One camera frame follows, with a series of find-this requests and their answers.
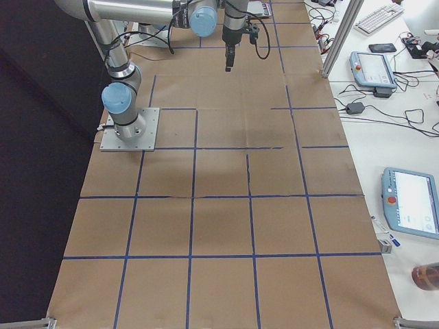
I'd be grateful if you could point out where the aluminium frame post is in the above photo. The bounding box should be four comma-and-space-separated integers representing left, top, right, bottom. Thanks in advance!
320, 0, 364, 78

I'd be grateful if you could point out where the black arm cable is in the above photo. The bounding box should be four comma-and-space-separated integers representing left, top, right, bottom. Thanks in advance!
245, 13, 272, 60

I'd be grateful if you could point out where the black smartphone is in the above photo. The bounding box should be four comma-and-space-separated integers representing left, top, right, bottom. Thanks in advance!
368, 43, 396, 53

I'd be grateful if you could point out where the white keyboard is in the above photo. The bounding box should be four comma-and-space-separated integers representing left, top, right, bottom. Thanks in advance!
353, 3, 405, 36

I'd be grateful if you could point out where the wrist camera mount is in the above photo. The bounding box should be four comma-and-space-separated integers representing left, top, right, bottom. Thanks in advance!
246, 22, 260, 45

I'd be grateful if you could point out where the near blue teach pendant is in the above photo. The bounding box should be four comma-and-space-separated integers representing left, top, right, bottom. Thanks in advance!
381, 167, 438, 240

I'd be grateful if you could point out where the brown glass bottle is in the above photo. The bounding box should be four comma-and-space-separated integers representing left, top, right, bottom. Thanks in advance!
412, 263, 439, 291

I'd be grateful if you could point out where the black power adapter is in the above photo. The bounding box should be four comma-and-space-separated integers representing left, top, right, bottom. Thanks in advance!
345, 102, 365, 115

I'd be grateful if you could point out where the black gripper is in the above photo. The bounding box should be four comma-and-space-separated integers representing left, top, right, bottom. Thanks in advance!
222, 29, 242, 71

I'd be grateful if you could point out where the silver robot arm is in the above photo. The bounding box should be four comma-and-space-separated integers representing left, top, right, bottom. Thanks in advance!
56, 1, 259, 141

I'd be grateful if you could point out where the silver digital kitchen scale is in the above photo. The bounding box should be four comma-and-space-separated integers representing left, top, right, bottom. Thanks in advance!
247, 1, 272, 18

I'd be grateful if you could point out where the far blue teach pendant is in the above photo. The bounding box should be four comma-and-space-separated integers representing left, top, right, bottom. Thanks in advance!
349, 51, 397, 89

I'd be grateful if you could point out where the blue teach pendant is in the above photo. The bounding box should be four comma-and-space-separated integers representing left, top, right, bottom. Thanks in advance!
381, 167, 438, 240
349, 51, 397, 89

